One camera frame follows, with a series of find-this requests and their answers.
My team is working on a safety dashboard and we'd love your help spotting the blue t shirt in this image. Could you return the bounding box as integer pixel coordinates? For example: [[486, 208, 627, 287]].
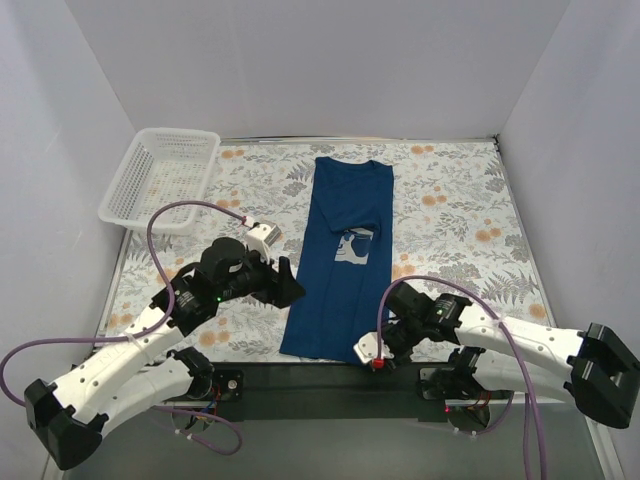
[[279, 157, 394, 364]]

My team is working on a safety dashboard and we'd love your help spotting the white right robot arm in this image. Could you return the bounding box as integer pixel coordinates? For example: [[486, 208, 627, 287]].
[[354, 278, 639, 429]]

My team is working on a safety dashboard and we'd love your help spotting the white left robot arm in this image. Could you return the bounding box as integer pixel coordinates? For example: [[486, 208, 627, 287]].
[[23, 237, 305, 470]]

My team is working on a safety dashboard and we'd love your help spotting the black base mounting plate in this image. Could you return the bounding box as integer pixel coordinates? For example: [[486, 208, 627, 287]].
[[154, 360, 514, 424]]

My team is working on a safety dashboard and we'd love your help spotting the white plastic basket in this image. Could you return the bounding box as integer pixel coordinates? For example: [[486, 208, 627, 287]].
[[98, 128, 221, 232]]

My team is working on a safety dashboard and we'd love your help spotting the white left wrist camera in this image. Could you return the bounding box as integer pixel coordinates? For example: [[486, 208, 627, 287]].
[[242, 216, 281, 264]]

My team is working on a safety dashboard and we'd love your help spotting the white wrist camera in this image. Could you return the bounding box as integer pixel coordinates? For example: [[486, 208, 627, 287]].
[[353, 331, 390, 371], [242, 216, 281, 264]]

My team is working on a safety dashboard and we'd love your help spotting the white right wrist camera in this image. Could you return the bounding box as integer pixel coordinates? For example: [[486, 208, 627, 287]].
[[353, 331, 390, 371]]

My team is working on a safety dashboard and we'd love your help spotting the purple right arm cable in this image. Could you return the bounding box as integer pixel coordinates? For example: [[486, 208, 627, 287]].
[[374, 275, 549, 480]]

